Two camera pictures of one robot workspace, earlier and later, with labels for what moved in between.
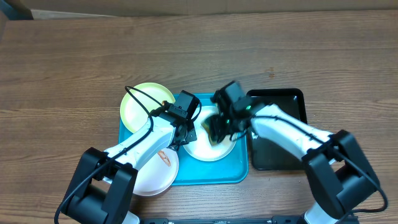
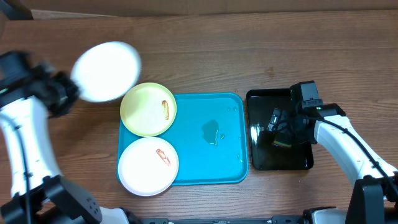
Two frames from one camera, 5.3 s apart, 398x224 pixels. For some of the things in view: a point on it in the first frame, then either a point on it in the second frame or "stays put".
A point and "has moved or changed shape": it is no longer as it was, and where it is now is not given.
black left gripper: x=192 y=136 → x=64 y=108
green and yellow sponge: x=208 y=123 has moved or changed shape
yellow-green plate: x=132 y=112 stays put
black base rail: x=223 y=220 stays put
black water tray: x=267 y=156 stays put
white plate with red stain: x=157 y=176 stays put
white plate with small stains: x=201 y=149 → x=106 y=71
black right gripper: x=224 y=130 → x=283 y=122
